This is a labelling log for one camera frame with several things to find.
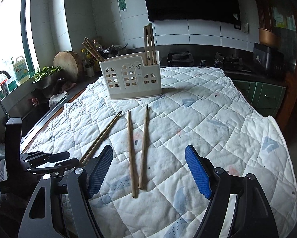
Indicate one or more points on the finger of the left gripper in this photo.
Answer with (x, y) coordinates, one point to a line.
(57, 169)
(40, 157)

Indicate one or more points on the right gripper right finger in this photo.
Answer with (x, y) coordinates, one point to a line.
(252, 216)

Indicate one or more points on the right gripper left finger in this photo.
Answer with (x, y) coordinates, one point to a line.
(44, 215)

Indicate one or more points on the light bamboo chopstick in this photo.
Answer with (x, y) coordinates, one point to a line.
(105, 138)
(101, 137)
(91, 52)
(87, 41)

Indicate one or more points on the dark wooden chopstick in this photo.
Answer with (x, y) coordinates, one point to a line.
(153, 44)
(131, 155)
(150, 44)
(145, 46)
(144, 138)

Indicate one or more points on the grey dish rag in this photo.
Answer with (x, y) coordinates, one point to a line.
(56, 99)

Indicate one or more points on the white quilted cloth mat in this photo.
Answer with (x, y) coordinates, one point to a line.
(199, 107)

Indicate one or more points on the steel bowl of greens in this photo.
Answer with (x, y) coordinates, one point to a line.
(46, 77)

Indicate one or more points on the white detergent jug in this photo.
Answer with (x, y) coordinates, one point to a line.
(21, 70)

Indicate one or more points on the round wooden cutting board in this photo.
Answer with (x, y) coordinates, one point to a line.
(71, 65)

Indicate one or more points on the small white seasoning jar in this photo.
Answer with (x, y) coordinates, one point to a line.
(90, 70)

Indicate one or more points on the yellow cap oil bottle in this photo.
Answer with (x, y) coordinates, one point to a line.
(84, 59)

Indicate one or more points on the white plastic utensil holder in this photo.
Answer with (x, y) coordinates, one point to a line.
(127, 77)

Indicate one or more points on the dark soy sauce bottle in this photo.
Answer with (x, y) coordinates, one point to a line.
(98, 47)

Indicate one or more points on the steel pressure cooker pot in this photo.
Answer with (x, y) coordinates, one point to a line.
(115, 50)

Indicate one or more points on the black gas stove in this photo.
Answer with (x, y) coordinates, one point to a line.
(180, 59)

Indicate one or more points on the black countertop appliance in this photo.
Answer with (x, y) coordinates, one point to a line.
(264, 55)

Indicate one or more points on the wooden glass door cabinet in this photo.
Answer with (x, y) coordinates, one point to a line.
(280, 18)

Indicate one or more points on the green wall sticker hook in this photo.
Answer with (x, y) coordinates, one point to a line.
(122, 5)

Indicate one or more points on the white wall socket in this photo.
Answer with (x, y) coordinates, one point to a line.
(245, 27)

